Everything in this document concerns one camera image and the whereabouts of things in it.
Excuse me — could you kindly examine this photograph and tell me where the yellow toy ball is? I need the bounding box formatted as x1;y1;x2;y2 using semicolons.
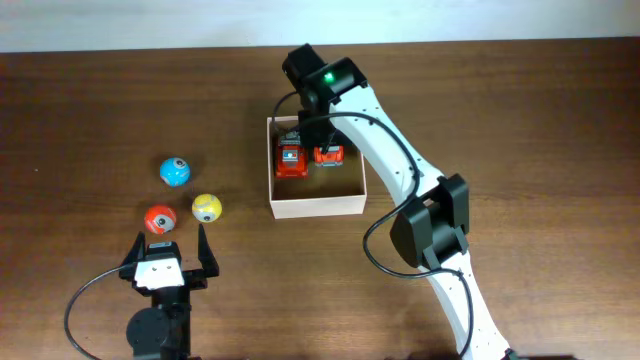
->
192;193;222;223

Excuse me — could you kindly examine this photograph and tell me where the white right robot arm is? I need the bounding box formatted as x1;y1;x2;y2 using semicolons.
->
282;44;517;360

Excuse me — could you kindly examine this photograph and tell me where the fire truck with yellow ladder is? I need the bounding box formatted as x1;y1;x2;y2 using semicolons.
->
313;145;344;167

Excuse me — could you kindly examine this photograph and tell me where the red fire truck grey top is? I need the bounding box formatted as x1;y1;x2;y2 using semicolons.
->
274;131;309;179

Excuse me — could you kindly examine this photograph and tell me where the pink cardboard box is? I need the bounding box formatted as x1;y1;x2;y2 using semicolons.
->
266;117;367;219

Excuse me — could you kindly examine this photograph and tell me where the blue toy ball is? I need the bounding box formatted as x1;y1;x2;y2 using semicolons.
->
159;157;191;187

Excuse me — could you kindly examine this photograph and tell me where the red toy ball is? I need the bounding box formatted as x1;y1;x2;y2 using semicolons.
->
144;205;177;235

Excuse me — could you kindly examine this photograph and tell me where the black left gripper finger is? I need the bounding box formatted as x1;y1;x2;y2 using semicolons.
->
122;232;146;266
198;224;219;273

